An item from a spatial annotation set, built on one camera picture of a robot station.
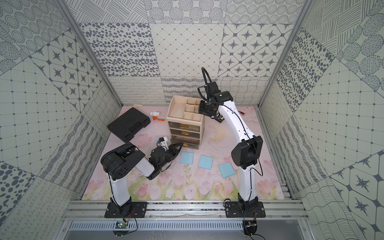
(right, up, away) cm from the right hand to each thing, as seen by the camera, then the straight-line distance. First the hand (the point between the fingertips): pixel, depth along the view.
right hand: (201, 114), depth 86 cm
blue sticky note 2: (+3, -30, +5) cm, 30 cm away
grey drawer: (-13, -7, 0) cm, 15 cm away
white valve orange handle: (-34, +1, +26) cm, 43 cm away
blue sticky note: (-9, -27, +7) cm, 30 cm away
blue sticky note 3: (+15, -34, +3) cm, 37 cm away
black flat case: (-51, -6, +18) cm, 54 cm away
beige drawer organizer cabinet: (-10, -2, -3) cm, 11 cm away
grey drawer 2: (-9, -18, +7) cm, 21 cm away
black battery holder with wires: (+13, -2, +26) cm, 29 cm away
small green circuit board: (-40, -55, -14) cm, 69 cm away
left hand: (-8, -20, +2) cm, 21 cm away
